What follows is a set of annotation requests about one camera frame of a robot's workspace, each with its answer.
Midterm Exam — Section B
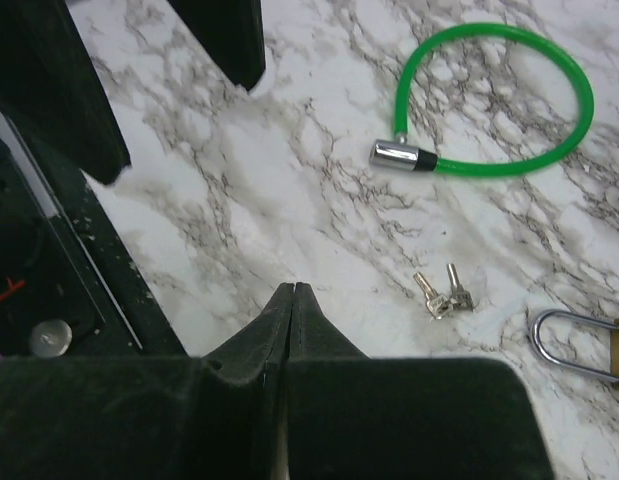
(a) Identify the small key pair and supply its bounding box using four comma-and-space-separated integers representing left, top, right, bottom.
413, 263, 475, 320

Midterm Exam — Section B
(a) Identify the brass padlock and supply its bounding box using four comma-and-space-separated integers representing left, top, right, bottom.
527, 308, 619, 391

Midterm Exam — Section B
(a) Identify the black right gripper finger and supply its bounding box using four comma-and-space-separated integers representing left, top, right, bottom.
286, 283, 554, 479
0, 283, 294, 479

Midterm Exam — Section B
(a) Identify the green cable lock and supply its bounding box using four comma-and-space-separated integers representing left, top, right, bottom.
369, 22, 595, 178

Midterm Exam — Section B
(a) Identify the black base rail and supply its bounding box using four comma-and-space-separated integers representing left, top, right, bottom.
0, 113, 185, 361

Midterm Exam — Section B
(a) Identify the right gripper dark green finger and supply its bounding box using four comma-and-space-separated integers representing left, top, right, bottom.
0, 1, 131, 185
169, 0, 266, 91

